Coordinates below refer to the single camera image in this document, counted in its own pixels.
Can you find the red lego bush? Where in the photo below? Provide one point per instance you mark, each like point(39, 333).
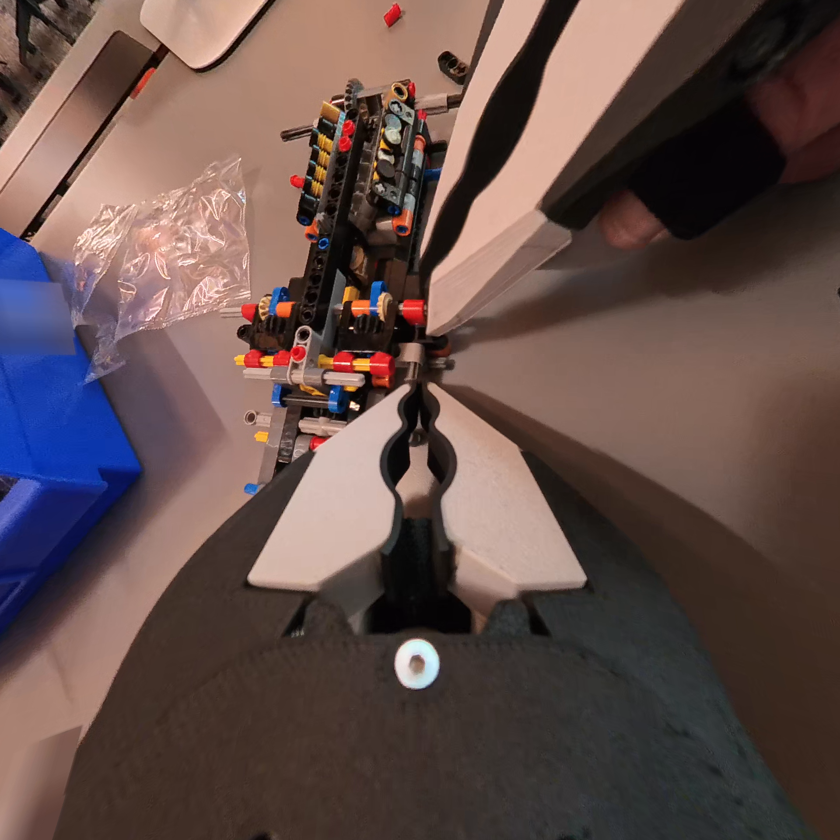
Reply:
point(392, 14)

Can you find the large clear plastic bag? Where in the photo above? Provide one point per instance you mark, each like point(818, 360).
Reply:
point(190, 262)

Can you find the orange tag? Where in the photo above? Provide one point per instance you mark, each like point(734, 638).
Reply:
point(142, 82)

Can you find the multicolour lego technic assembly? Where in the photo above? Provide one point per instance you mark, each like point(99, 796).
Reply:
point(326, 262)

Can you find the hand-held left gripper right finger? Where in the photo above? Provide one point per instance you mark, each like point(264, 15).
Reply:
point(512, 525)

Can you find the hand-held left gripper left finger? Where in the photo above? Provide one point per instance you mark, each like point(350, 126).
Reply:
point(321, 525)

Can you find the person's right hand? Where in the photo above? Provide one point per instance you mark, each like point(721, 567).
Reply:
point(814, 118)

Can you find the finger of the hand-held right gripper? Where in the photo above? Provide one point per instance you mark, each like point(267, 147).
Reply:
point(590, 98)
point(492, 59)

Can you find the blue plastic bin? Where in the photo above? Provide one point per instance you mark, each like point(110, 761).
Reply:
point(52, 459)

